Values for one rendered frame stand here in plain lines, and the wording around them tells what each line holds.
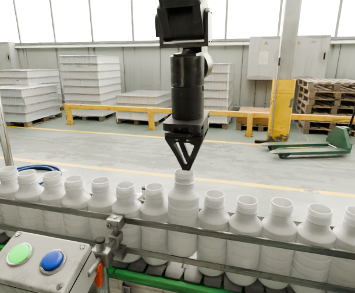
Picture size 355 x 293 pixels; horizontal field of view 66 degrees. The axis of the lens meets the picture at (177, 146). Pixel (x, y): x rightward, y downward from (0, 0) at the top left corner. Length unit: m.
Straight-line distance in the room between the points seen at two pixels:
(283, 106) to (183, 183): 4.52
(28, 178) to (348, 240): 0.61
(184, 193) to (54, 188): 0.29
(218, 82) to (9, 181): 5.30
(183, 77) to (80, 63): 6.46
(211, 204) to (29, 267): 0.30
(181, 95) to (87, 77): 6.40
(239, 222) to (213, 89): 5.37
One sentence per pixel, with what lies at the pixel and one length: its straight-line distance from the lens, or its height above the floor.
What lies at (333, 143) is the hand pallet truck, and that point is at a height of 0.12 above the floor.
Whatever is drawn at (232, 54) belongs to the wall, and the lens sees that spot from 7.47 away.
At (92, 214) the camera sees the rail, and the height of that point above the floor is 1.11.
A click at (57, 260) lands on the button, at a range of 0.46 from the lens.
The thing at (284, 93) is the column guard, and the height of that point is 0.88.
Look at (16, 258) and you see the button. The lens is 0.50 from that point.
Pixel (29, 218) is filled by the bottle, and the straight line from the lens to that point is 0.69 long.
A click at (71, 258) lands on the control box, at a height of 1.11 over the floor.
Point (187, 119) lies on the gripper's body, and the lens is 0.46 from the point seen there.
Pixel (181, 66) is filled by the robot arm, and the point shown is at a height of 1.39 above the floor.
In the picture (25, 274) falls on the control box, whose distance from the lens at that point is 0.49.
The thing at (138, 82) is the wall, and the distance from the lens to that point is 8.11.
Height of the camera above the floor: 1.40
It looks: 18 degrees down
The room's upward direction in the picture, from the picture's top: straight up
